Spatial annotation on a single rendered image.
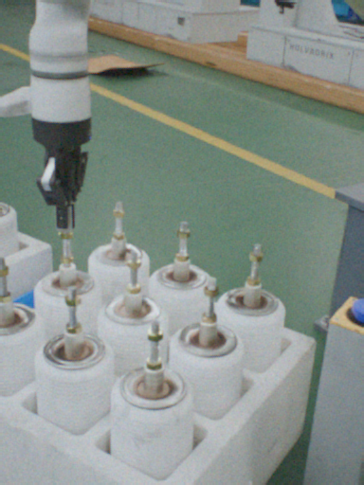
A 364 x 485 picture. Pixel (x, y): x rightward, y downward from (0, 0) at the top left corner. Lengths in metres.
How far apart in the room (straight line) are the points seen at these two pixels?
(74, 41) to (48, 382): 0.40
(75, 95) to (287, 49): 2.75
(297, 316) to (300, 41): 2.24
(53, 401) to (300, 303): 0.76
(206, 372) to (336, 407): 0.17
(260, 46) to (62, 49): 2.90
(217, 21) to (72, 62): 3.48
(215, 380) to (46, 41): 0.45
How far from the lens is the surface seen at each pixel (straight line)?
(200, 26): 4.20
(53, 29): 0.82
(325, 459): 0.91
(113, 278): 1.01
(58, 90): 0.82
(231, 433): 0.82
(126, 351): 0.87
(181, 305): 0.95
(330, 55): 3.32
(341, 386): 0.83
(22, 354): 0.87
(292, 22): 3.69
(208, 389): 0.83
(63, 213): 0.89
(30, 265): 1.22
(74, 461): 0.79
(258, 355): 0.92
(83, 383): 0.79
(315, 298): 1.47
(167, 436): 0.74
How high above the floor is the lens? 0.72
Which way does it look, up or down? 26 degrees down
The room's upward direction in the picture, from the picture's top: 3 degrees clockwise
